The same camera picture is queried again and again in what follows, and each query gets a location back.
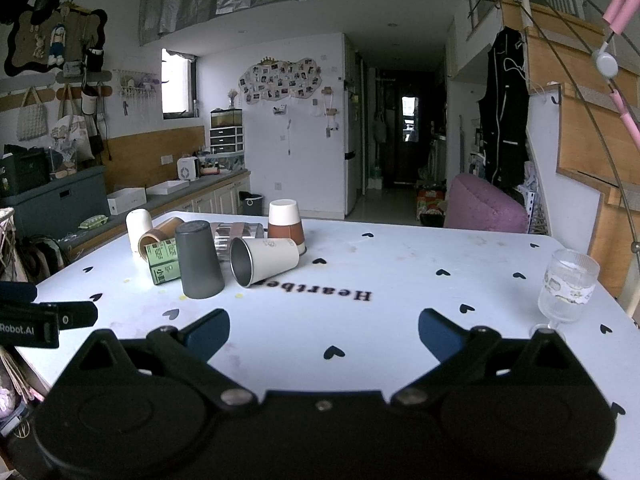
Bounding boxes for dark grey cup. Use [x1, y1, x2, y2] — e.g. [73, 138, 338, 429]
[174, 220, 225, 300]

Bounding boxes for metal arc stand pink foam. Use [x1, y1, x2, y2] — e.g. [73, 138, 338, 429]
[537, 0, 640, 322]

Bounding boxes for glass fish tank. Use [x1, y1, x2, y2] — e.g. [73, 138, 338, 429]
[209, 108, 244, 129]

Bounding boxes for brown and white cup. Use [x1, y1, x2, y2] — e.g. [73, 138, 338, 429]
[267, 199, 307, 256]

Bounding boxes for black bag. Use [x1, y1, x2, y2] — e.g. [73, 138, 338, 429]
[0, 144, 52, 197]

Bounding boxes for black hanging coat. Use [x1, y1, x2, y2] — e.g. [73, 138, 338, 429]
[477, 26, 531, 189]

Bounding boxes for black trash bin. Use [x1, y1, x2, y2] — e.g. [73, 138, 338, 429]
[238, 191, 265, 216]

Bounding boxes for green drink carton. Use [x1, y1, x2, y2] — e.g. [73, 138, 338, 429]
[144, 240, 183, 285]

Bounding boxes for wooden staircase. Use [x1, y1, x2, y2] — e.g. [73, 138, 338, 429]
[497, 0, 640, 318]

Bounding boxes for plain white cup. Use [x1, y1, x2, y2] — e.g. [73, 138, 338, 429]
[125, 208, 154, 260]

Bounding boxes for grey storage cabinet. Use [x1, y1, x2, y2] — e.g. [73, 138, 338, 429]
[0, 165, 109, 251]

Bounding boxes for clear glass goblet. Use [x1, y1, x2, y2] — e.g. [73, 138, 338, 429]
[529, 248, 600, 342]

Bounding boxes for pink armchair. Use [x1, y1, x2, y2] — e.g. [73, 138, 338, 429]
[444, 173, 530, 235]

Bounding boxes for flat white box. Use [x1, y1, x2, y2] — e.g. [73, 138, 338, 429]
[146, 178, 191, 196]

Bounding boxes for window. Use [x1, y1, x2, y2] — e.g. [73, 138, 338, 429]
[160, 48, 197, 121]

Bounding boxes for printed canvas tote bag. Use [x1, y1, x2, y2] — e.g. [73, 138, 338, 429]
[49, 86, 96, 162]

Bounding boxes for silver ribbed cup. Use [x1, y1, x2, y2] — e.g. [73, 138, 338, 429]
[214, 222, 266, 263]

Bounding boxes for white cardboard box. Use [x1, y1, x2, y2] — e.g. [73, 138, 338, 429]
[107, 187, 147, 216]

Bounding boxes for white knitted tote bag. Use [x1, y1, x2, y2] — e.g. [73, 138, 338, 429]
[16, 86, 48, 142]

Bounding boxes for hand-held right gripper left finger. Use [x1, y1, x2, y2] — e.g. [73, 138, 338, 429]
[69, 308, 254, 408]

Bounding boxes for small drawer organizer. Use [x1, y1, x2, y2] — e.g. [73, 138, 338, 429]
[208, 127, 246, 155]

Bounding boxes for wavy wall board with dolls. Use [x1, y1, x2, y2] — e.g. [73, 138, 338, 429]
[4, 3, 109, 79]

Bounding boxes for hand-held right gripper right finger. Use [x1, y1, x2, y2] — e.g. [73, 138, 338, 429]
[390, 308, 594, 407]

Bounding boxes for kitchen counter cabinet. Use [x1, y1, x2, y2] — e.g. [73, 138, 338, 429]
[107, 169, 252, 226]

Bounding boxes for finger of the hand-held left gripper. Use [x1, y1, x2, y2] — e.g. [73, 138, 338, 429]
[0, 281, 39, 305]
[33, 301, 99, 332]

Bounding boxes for white steel-lined cup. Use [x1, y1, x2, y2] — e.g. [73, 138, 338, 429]
[229, 237, 300, 289]

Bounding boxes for cloud-shaped photo board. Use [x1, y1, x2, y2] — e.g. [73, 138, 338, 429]
[238, 54, 322, 106]

